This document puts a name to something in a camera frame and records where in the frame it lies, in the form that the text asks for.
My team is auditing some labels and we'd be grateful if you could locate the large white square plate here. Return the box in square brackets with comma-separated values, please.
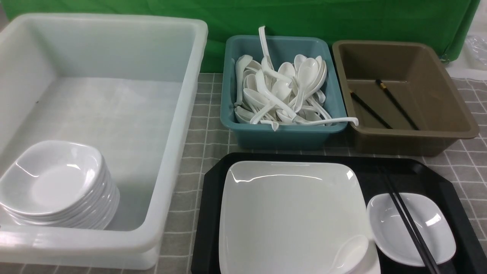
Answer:
[218, 160, 381, 274]

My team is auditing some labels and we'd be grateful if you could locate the white spoon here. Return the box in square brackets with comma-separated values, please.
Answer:
[293, 116, 360, 126]
[327, 234, 369, 274]
[294, 58, 320, 114]
[234, 54, 253, 107]
[258, 25, 274, 70]

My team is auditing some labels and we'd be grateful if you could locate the small white square dish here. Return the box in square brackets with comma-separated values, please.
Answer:
[367, 193, 457, 267]

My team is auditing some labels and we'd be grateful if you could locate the teal plastic bin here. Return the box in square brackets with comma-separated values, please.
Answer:
[220, 35, 347, 151]

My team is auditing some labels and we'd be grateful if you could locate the upright white spoon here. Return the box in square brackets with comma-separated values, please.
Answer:
[258, 25, 274, 70]

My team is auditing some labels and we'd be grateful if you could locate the white spoon over bin edge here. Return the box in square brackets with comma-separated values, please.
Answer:
[293, 116, 360, 126]

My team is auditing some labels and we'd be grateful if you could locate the large white plastic bin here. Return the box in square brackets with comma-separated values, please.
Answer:
[1, 13, 208, 273]

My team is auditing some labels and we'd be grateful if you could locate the black chopstick gold band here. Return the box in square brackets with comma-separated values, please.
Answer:
[375, 79, 420, 131]

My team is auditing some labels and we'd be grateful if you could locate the brown plastic bin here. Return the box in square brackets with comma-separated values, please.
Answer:
[332, 40, 479, 156]

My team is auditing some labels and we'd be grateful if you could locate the black serving tray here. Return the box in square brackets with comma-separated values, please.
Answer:
[190, 153, 487, 274]

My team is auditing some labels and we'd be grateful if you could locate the stack of white dishes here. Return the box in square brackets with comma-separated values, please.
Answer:
[1, 140, 120, 229]

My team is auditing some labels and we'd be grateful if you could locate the grey checked tablecloth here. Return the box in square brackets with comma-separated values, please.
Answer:
[1, 73, 486, 274]

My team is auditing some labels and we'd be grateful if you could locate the green backdrop cloth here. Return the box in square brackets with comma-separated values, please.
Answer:
[1, 0, 480, 73]

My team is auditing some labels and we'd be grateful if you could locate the clear plastic bag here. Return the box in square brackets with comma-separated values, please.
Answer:
[465, 35, 487, 71]

